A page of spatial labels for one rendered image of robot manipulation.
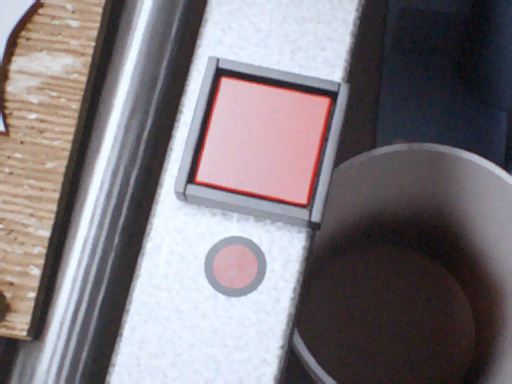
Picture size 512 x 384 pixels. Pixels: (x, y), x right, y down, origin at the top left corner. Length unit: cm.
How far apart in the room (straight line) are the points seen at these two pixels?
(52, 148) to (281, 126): 12
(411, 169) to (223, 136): 67
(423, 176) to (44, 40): 72
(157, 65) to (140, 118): 3
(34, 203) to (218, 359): 12
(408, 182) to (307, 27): 67
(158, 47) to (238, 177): 9
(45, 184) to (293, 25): 16
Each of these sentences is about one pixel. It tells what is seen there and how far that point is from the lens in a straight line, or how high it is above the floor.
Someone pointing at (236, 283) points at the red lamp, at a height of 92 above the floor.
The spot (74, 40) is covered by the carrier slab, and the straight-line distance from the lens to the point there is 54.
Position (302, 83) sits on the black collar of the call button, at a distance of 52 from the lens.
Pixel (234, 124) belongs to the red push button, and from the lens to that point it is 52.
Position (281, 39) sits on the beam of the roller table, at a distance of 55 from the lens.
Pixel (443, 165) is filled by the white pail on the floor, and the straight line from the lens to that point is 115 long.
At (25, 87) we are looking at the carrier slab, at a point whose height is 94.
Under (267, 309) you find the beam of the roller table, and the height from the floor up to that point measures 92.
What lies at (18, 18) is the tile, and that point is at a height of 95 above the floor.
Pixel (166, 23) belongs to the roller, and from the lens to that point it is 56.
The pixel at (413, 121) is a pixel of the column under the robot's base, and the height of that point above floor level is 1.
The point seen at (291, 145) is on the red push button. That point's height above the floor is 93.
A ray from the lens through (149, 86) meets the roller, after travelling 54.
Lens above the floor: 141
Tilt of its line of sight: 74 degrees down
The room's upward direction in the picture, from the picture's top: 5 degrees counter-clockwise
